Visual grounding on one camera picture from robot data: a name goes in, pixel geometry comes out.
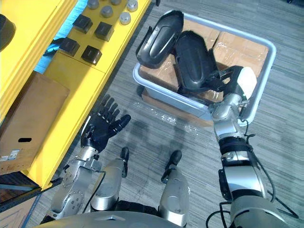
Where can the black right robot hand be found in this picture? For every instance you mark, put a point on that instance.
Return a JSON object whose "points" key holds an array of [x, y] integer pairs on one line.
{"points": [[234, 80]]}

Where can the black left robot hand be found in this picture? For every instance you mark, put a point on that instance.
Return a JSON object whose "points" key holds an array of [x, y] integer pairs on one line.
{"points": [[98, 129]]}

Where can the black plastic housing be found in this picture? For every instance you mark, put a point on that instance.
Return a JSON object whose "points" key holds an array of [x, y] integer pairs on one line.
{"points": [[161, 39], [191, 61], [6, 32]]}

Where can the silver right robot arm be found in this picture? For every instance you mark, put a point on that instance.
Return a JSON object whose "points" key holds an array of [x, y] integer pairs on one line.
{"points": [[242, 175]]}

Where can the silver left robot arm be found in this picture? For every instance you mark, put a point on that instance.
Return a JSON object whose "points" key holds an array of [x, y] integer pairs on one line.
{"points": [[76, 180]]}

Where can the yellow metal shelf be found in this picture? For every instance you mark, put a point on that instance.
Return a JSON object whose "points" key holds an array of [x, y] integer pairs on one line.
{"points": [[80, 78]]}

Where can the silver left robot leg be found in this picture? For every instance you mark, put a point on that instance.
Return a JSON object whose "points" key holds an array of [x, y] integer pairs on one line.
{"points": [[111, 180]]}

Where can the silver robot leg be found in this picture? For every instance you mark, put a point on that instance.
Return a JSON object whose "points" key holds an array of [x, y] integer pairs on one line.
{"points": [[111, 180], [174, 197]]}

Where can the large brown cardboard box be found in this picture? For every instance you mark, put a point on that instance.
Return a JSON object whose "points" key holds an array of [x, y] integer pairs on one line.
{"points": [[31, 121]]}

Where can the grey plastic bin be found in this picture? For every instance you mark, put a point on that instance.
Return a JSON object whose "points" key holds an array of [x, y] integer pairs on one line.
{"points": [[166, 93]]}

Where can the black square part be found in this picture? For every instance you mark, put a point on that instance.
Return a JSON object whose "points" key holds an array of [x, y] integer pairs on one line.
{"points": [[69, 46], [91, 55], [104, 31], [82, 23]]}

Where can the silver robot torso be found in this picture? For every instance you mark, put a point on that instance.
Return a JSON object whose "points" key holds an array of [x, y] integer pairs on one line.
{"points": [[107, 219]]}

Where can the dark metal platform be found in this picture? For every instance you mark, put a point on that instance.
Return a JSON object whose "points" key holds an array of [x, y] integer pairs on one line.
{"points": [[16, 187]]}

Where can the silver right robot leg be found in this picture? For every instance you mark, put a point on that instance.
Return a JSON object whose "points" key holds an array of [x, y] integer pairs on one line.
{"points": [[174, 197]]}

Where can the blue plastic strip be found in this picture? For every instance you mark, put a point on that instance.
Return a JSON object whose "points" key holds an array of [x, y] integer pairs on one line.
{"points": [[59, 31]]}

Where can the grey round part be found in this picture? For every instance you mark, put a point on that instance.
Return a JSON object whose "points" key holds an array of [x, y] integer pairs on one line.
{"points": [[93, 3], [132, 5], [125, 18], [115, 2], [106, 11]]}

